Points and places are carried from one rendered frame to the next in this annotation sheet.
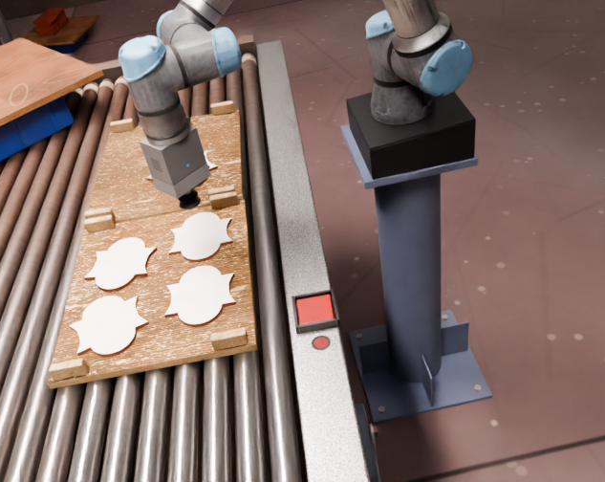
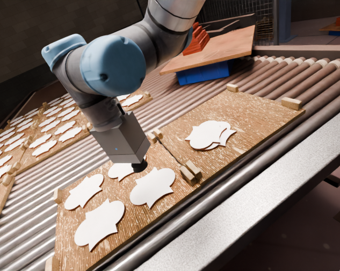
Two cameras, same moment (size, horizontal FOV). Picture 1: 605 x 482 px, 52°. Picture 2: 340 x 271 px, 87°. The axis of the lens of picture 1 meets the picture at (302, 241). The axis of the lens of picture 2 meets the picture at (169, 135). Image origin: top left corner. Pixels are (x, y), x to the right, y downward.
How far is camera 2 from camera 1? 109 cm
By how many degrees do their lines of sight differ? 59
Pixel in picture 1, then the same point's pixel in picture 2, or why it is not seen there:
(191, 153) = (117, 143)
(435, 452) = not seen: outside the picture
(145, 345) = (69, 218)
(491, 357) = not seen: outside the picture
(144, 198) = (180, 137)
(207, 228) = (159, 184)
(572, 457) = not seen: outside the picture
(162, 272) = (122, 186)
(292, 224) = (195, 240)
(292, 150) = (295, 175)
